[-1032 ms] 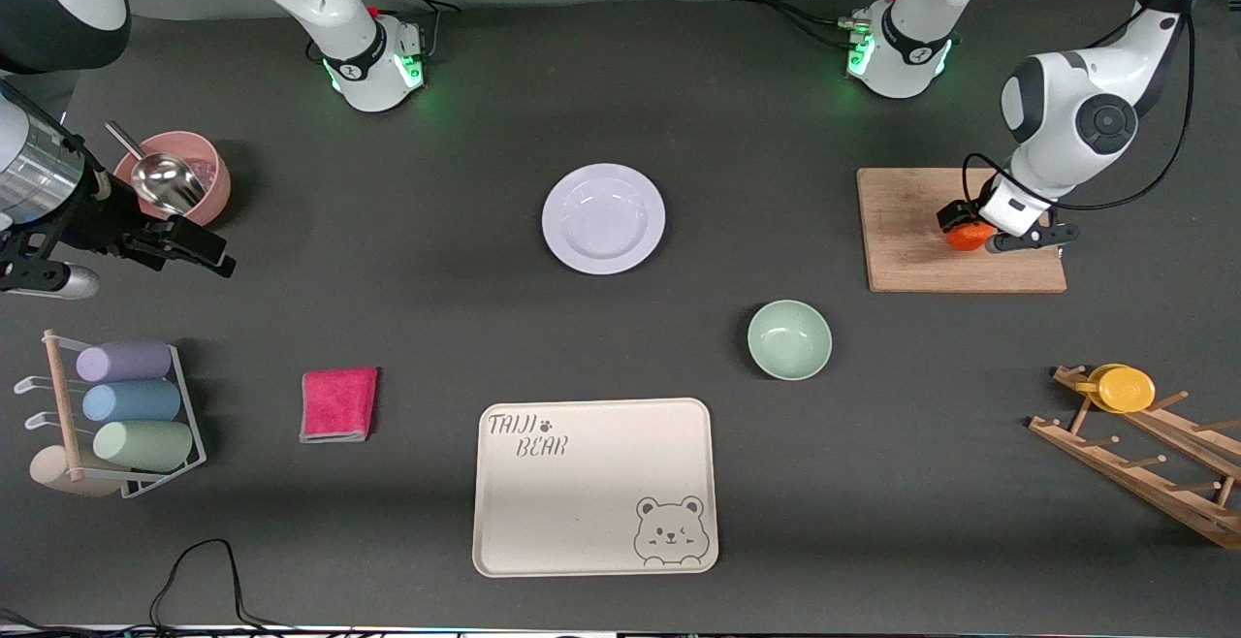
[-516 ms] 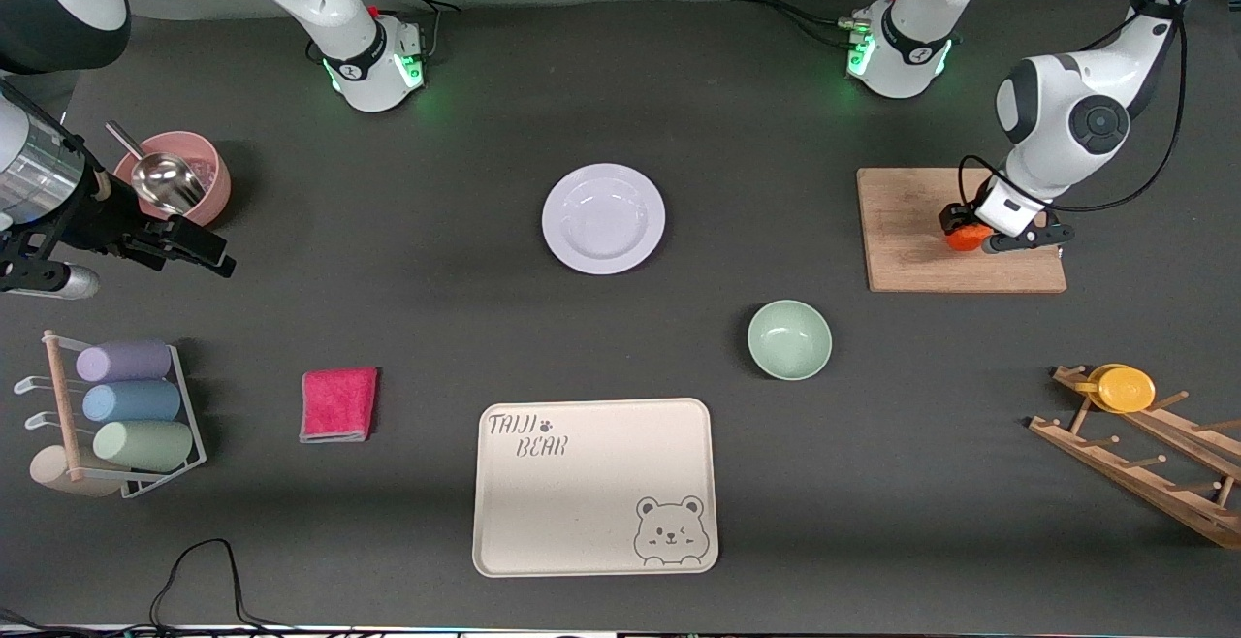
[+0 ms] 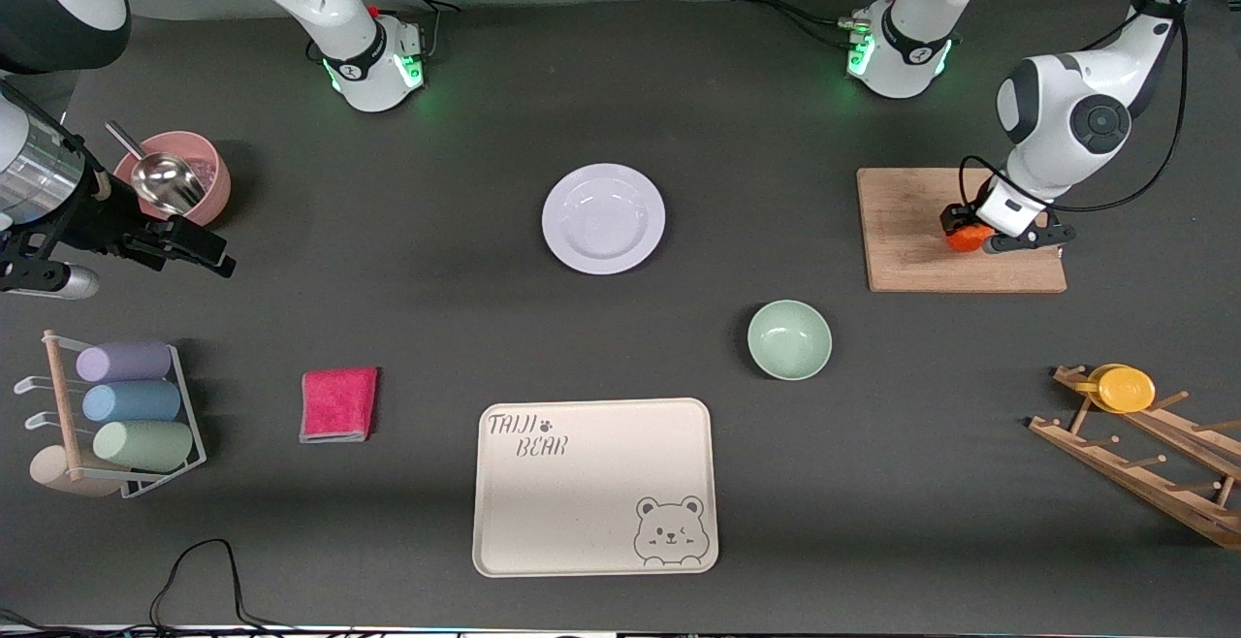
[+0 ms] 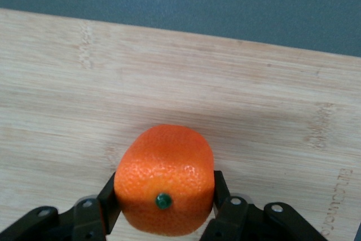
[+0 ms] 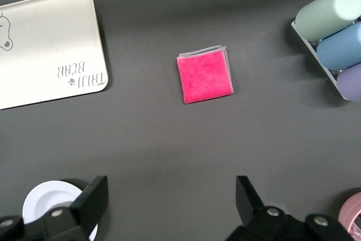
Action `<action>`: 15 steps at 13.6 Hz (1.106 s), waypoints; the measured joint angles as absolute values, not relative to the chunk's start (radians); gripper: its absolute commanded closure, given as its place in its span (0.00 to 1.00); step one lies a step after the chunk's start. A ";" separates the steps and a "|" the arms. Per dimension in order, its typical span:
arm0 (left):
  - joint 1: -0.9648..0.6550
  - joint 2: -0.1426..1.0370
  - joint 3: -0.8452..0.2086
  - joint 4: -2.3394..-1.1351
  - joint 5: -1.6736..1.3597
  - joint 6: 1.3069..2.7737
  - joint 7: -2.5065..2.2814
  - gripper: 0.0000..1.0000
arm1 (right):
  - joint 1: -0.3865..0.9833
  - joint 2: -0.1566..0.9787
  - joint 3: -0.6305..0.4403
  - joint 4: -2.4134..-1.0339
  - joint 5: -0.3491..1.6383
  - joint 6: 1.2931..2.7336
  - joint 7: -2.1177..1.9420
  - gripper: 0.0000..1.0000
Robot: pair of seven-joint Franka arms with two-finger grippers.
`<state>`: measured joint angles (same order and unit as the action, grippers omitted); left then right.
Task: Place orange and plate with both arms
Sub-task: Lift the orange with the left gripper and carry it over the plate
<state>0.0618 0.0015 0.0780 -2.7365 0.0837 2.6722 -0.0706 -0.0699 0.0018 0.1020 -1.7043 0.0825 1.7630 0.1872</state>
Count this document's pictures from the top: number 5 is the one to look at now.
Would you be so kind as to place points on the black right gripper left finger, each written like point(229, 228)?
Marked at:
point(87, 210)

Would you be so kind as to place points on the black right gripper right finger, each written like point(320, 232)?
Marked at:
point(251, 212)

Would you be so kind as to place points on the white round plate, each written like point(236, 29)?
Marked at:
point(42, 198)

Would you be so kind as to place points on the green cup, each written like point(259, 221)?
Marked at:
point(324, 15)

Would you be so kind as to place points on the purple cup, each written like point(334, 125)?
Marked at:
point(351, 84)

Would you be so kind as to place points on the pink folded cloth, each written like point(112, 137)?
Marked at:
point(204, 76)

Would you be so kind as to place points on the cream bear print tray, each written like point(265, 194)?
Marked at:
point(48, 46)

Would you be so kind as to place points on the blue cup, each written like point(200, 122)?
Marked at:
point(341, 49)

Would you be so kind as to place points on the pink bowl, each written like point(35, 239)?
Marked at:
point(352, 215)

